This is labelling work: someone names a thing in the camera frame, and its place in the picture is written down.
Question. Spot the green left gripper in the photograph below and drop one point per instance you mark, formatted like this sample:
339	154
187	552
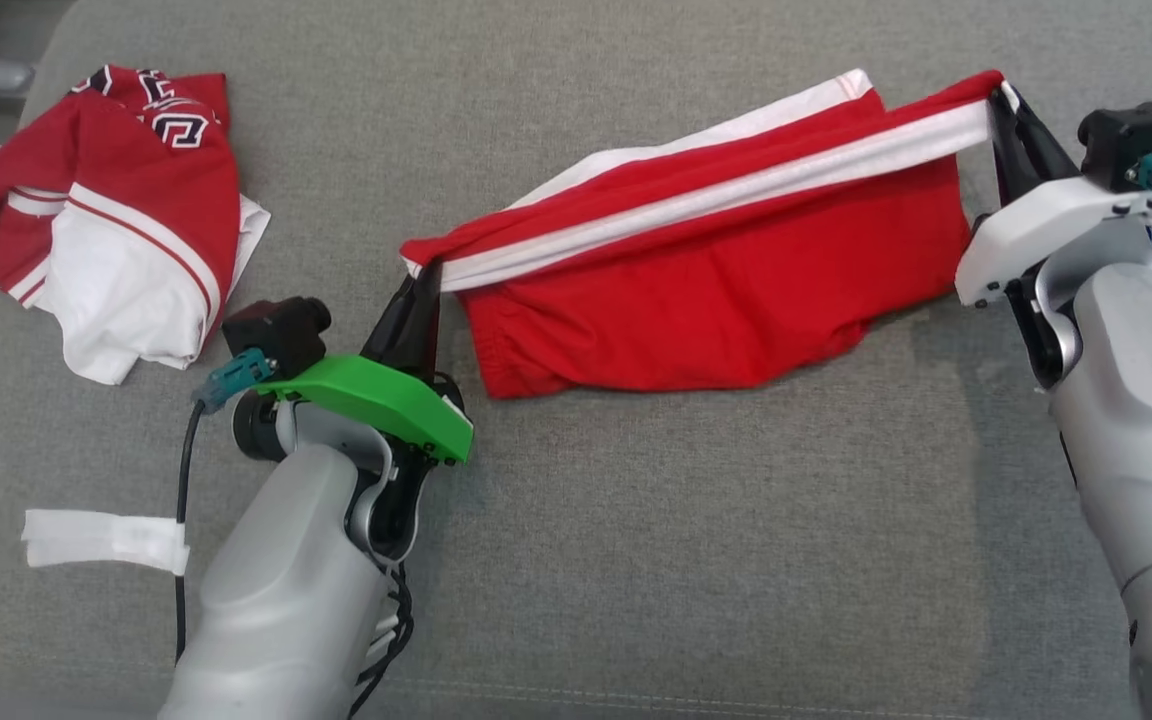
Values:
386	405

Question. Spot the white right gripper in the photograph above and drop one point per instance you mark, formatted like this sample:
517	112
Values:
1046	225

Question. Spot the red shorts with white stripe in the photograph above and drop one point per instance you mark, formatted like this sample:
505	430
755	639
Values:
686	320

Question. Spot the red jersey with number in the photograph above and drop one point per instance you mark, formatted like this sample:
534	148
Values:
136	170

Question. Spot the white tape label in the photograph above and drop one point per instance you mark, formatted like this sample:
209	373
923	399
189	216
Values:
101	540

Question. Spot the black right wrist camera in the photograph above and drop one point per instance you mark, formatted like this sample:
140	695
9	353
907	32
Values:
1131	140

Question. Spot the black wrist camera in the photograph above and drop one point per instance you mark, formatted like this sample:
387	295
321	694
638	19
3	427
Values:
276	335
1131	140

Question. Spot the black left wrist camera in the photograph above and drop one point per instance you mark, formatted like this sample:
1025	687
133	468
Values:
276	335

